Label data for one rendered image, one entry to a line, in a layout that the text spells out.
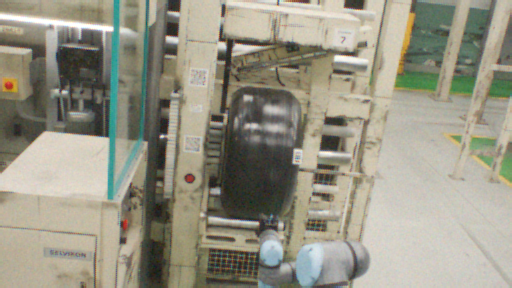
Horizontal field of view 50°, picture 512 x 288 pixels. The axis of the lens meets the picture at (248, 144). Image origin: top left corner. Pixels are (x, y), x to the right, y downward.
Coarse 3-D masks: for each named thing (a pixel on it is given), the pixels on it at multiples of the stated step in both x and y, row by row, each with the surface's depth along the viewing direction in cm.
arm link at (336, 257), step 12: (300, 252) 159; (312, 252) 153; (324, 252) 154; (336, 252) 155; (348, 252) 157; (300, 264) 158; (312, 264) 152; (324, 264) 152; (336, 264) 154; (348, 264) 155; (300, 276) 157; (312, 276) 151; (324, 276) 152; (336, 276) 152; (348, 276) 157
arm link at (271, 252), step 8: (264, 240) 191; (272, 240) 189; (264, 248) 186; (272, 248) 185; (280, 248) 187; (264, 256) 185; (272, 256) 186; (280, 256) 186; (264, 264) 189; (272, 264) 186
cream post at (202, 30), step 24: (192, 0) 215; (216, 0) 215; (192, 24) 218; (216, 24) 218; (192, 48) 221; (216, 48) 222; (192, 96) 228; (192, 120) 231; (192, 168) 239; (192, 192) 242; (192, 216) 246; (192, 240) 250; (168, 264) 255; (192, 264) 255
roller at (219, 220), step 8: (208, 216) 239; (216, 216) 240; (224, 216) 240; (208, 224) 240; (216, 224) 240; (224, 224) 239; (232, 224) 239; (240, 224) 240; (248, 224) 240; (256, 224) 240; (280, 224) 241
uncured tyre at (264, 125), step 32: (256, 96) 228; (288, 96) 232; (256, 128) 218; (288, 128) 220; (224, 160) 225; (256, 160) 217; (288, 160) 218; (224, 192) 226; (256, 192) 221; (288, 192) 223
